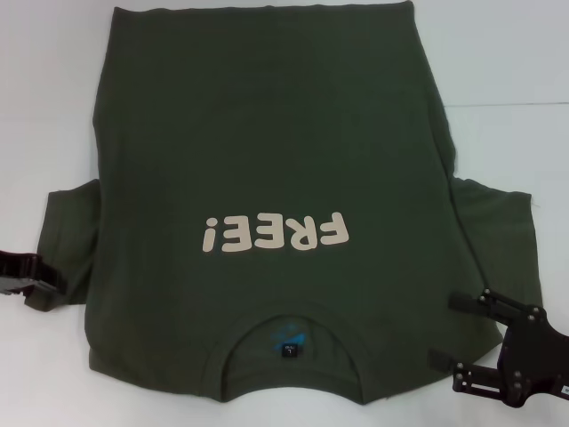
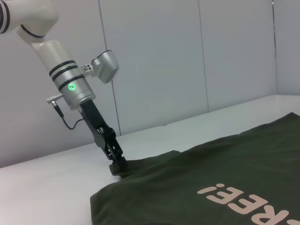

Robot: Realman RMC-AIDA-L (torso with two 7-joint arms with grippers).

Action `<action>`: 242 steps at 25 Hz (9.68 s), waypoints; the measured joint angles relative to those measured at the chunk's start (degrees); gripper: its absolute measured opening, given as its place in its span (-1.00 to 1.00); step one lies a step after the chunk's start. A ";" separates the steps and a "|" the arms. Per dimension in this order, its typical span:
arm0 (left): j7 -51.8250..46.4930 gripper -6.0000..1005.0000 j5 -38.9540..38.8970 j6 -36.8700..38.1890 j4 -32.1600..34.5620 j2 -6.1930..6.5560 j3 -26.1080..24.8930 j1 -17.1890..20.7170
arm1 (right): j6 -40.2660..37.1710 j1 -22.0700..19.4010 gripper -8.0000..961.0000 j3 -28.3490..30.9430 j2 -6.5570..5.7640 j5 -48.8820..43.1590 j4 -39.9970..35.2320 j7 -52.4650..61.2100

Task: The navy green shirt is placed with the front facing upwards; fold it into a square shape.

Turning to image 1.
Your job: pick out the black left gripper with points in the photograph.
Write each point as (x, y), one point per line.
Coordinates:
(18, 273)

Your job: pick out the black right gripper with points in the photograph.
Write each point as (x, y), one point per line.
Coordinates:
(535, 356)

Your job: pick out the dark green FREE t-shirt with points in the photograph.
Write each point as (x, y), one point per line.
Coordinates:
(266, 133)

